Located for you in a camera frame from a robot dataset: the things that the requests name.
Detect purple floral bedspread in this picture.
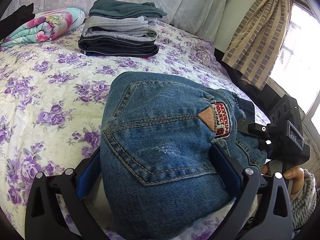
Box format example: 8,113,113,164
0,19,272,240

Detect teal folded garment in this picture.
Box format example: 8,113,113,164
88,0,167,20

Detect person's right hand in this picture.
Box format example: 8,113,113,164
261,164,306,196

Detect blue denim jeans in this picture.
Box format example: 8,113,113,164
100,72,266,239

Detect black garment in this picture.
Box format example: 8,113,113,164
0,3,35,40

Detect beige checkered curtain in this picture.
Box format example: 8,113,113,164
222,0,290,90

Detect colourful floral folded blanket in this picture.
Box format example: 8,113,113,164
1,8,85,51

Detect dark navy folded pants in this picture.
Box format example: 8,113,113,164
78,35,159,58

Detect grey knitted sleeve forearm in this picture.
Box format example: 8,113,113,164
291,169,319,231

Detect grey folded garment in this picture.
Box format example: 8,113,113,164
82,16,158,42

